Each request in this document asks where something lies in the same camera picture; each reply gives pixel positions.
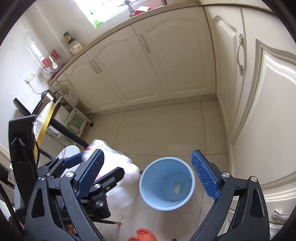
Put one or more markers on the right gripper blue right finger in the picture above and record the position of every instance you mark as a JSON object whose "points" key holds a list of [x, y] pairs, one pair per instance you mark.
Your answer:
{"points": [[208, 174]]}

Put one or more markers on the wire rack with red cups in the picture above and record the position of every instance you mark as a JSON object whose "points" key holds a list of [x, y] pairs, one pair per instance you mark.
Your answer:
{"points": [[46, 64]]}

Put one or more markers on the round white marble table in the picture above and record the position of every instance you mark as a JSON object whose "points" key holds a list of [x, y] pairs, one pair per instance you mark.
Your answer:
{"points": [[45, 119]]}

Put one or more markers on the pink white plastic bag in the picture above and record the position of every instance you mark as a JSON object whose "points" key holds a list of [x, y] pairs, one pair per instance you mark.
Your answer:
{"points": [[112, 160]]}

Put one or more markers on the white kitchen cart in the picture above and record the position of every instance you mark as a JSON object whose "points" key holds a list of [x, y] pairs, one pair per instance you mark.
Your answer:
{"points": [[70, 116]]}

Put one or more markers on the green dish soap bottle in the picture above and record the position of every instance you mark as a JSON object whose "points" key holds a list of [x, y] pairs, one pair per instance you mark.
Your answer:
{"points": [[96, 23]]}

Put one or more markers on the black silver rice cooker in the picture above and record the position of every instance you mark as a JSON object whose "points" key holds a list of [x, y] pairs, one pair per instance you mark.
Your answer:
{"points": [[35, 104]]}

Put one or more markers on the dark jar yellow label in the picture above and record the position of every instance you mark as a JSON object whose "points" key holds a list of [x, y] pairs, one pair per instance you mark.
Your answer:
{"points": [[67, 37]]}

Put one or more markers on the clear jar with label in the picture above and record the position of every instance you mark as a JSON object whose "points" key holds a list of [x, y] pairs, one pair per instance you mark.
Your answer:
{"points": [[75, 47]]}

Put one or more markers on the orange slipper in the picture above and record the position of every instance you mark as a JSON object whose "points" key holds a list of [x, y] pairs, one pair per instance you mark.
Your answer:
{"points": [[143, 234]]}

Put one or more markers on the red plastic basin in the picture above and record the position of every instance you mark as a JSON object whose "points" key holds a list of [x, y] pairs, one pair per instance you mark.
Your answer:
{"points": [[142, 9]]}

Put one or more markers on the chrome kitchen faucet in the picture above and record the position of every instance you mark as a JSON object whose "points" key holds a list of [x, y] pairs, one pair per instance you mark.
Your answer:
{"points": [[128, 3]]}

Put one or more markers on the white tissue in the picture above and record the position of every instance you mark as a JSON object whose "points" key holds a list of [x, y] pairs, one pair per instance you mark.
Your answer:
{"points": [[177, 188]]}

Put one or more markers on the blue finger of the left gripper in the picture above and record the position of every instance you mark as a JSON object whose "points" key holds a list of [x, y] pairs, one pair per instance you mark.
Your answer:
{"points": [[73, 160]]}

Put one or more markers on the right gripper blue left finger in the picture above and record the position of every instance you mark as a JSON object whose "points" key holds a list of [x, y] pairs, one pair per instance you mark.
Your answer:
{"points": [[87, 172]]}

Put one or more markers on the wall power outlet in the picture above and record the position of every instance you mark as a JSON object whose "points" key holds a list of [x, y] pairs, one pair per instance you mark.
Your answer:
{"points": [[29, 78]]}

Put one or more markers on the white spoon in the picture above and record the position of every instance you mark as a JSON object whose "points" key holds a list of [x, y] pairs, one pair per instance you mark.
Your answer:
{"points": [[55, 66]]}

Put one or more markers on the cream lower cabinets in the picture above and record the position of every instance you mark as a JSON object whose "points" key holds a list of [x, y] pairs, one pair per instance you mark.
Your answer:
{"points": [[216, 78]]}

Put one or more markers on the blue plastic trash bin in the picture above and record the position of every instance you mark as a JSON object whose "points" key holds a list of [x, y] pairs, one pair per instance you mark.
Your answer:
{"points": [[157, 181]]}

